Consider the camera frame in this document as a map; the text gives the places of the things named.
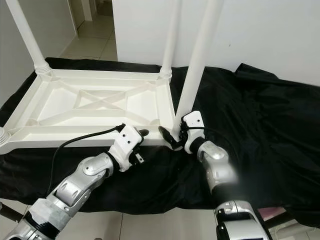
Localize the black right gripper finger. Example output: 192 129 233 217
158 126 181 150

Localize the white plastic table top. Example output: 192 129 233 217
0 69 181 155

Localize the black cloth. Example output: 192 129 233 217
0 56 320 227

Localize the pink sheet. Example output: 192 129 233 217
257 207 292 217

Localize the black metal stand leg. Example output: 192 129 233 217
265 210 307 227
0 202 27 224

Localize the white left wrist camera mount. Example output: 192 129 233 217
112 123 143 172

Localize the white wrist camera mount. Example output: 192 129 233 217
181 111 206 155
112 123 143 172

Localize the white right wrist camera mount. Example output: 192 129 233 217
181 111 206 155

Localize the white door frame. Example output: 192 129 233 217
70 0 94 24

